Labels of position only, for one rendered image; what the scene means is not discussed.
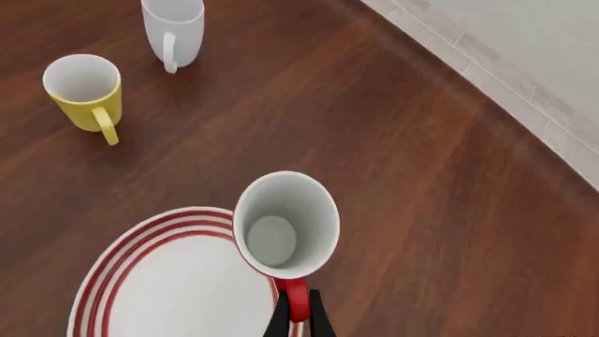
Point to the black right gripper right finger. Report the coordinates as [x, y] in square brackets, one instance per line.
[319, 317]

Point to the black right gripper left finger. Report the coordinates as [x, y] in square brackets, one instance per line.
[279, 321]

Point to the red mug white inside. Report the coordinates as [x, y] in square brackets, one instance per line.
[285, 224]

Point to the white plate with red rings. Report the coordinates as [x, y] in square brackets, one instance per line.
[187, 281]

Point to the yellow mug white inside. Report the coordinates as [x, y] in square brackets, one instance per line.
[89, 94]

